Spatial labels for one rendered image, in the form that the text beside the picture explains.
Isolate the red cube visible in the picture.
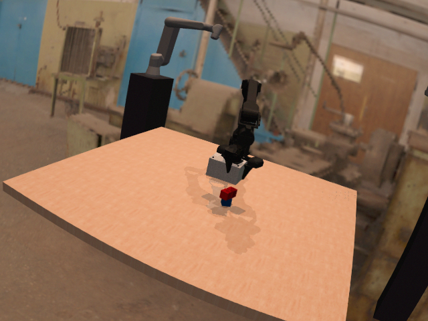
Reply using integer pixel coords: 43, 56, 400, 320
227, 187, 237, 199
219, 189, 232, 201

